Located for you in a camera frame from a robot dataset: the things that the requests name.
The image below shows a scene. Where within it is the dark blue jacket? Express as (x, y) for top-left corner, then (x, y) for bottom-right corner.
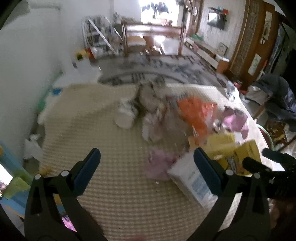
(245, 74), (295, 122)

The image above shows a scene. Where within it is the pink crumpled wrapper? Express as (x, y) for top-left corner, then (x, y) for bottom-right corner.
(144, 149), (179, 181)

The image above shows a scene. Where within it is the grey paper ball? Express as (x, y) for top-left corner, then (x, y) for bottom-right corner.
(134, 75), (166, 113)

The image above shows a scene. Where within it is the yellow carton box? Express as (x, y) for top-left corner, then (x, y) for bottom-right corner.
(188, 132), (261, 176)

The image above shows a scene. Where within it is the grey patterned rug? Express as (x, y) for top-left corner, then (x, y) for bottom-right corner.
(97, 54), (228, 88)

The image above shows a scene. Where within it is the beige checkered table cloth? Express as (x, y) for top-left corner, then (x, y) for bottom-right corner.
(38, 83), (273, 241)

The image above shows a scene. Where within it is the white metal shelf rack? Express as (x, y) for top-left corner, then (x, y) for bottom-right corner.
(81, 16), (123, 58)

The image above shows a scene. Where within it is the white paper cup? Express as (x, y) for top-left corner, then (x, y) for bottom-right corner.
(114, 98), (138, 130)

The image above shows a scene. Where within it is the white low tv cabinet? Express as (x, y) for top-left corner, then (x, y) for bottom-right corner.
(185, 37), (230, 74)

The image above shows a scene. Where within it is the wall mounted television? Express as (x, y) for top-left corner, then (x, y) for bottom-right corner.
(207, 8), (229, 30)

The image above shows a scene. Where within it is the purple torn packaging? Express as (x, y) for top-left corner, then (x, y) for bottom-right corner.
(222, 106), (249, 139)

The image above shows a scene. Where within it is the white blue carton box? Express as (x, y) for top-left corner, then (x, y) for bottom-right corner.
(167, 152), (217, 208)

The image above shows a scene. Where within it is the orange plastic bag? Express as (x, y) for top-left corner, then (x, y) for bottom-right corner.
(177, 96), (218, 138)

